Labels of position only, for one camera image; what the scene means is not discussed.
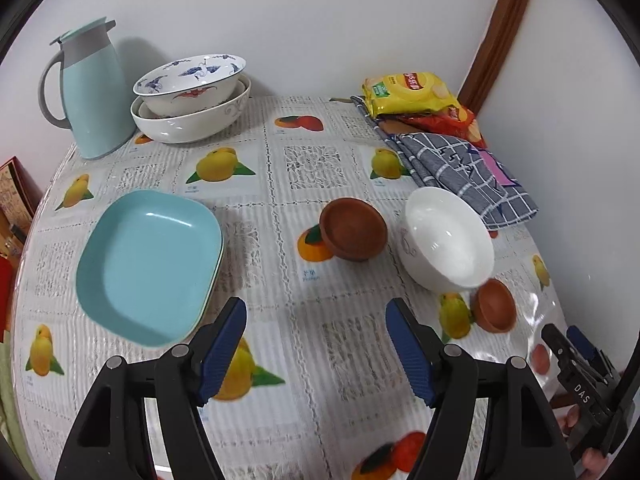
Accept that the person's right hand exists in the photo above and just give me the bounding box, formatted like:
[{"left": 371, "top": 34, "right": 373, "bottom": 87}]
[{"left": 560, "top": 405, "right": 608, "bottom": 478}]

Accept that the small brown bowl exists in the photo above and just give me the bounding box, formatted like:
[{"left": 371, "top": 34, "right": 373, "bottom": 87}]
[
  {"left": 470, "top": 278, "right": 517, "bottom": 334},
  {"left": 319, "top": 197, "right": 388, "bottom": 263}
]

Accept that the yellow chip bag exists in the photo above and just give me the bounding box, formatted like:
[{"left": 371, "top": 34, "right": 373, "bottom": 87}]
[{"left": 362, "top": 71, "right": 463, "bottom": 120}]

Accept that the green blanket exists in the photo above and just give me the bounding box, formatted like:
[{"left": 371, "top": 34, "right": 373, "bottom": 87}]
[{"left": 0, "top": 345, "right": 31, "bottom": 461}]

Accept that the large white swirl bowl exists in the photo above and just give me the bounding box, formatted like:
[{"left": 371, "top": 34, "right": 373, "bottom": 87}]
[{"left": 130, "top": 75, "right": 252, "bottom": 145}]

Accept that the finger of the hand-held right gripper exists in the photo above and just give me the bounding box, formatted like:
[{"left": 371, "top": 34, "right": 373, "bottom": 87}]
[
  {"left": 541, "top": 323, "right": 601, "bottom": 386},
  {"left": 566, "top": 325, "right": 617, "bottom": 377}
]

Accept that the blue patterned white bowl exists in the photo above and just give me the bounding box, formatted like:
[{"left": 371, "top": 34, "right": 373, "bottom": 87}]
[{"left": 132, "top": 53, "right": 247, "bottom": 117}]

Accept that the light blue thermos jug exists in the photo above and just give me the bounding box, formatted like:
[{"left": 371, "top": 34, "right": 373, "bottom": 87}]
[{"left": 40, "top": 18, "right": 137, "bottom": 161}]

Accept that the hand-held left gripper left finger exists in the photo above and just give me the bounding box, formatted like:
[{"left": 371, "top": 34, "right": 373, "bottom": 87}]
[{"left": 54, "top": 296, "right": 248, "bottom": 480}]

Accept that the grey checked cloth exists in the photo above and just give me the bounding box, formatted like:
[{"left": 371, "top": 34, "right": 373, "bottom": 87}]
[{"left": 350, "top": 95, "right": 541, "bottom": 231}]

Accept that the plain white bowl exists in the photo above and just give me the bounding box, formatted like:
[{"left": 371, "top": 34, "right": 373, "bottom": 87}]
[{"left": 397, "top": 186, "right": 496, "bottom": 293}]

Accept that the green square plate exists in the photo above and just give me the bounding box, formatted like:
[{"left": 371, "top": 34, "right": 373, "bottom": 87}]
[{"left": 170, "top": 240, "right": 226, "bottom": 346}]

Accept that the red paper bag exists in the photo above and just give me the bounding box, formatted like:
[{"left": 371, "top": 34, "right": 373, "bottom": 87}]
[{"left": 0, "top": 255, "right": 21, "bottom": 343}]

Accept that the red chip bag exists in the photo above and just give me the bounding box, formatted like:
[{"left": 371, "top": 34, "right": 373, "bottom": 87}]
[{"left": 380, "top": 105, "right": 488, "bottom": 150}]

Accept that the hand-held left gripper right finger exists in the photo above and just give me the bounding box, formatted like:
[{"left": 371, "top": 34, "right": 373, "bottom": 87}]
[{"left": 385, "top": 297, "right": 573, "bottom": 480}]

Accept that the pink label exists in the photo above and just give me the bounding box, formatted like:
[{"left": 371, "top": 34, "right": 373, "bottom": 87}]
[{"left": 477, "top": 150, "right": 516, "bottom": 188}]

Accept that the brown wooden door frame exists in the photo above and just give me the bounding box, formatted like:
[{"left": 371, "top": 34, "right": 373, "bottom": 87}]
[{"left": 457, "top": 0, "right": 538, "bottom": 118}]

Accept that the blue square plate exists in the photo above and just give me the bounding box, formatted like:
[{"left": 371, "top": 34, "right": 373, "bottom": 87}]
[{"left": 75, "top": 190, "right": 223, "bottom": 348}]

